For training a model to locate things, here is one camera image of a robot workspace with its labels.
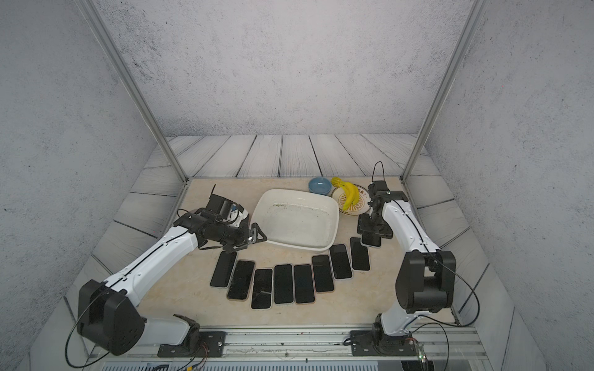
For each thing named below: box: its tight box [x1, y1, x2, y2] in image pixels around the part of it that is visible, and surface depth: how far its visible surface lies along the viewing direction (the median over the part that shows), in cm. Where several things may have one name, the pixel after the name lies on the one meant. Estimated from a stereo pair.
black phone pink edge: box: [349, 237, 371, 271], surface depth 93 cm
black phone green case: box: [293, 264, 316, 305], surface depth 86 cm
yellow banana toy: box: [331, 176, 360, 212], surface depth 113 cm
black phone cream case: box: [273, 262, 295, 305], surface depth 88 cm
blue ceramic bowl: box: [307, 176, 332, 196], surface depth 117 cm
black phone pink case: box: [311, 254, 335, 293], surface depth 89 cm
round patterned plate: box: [331, 183, 371, 216], surface depth 113 cm
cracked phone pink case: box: [250, 267, 274, 310], surface depth 85 cm
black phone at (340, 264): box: [329, 243, 354, 281], surface depth 92 cm
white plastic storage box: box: [250, 188, 340, 252], surface depth 108 cm
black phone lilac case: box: [227, 259, 256, 301], surface depth 88 cm
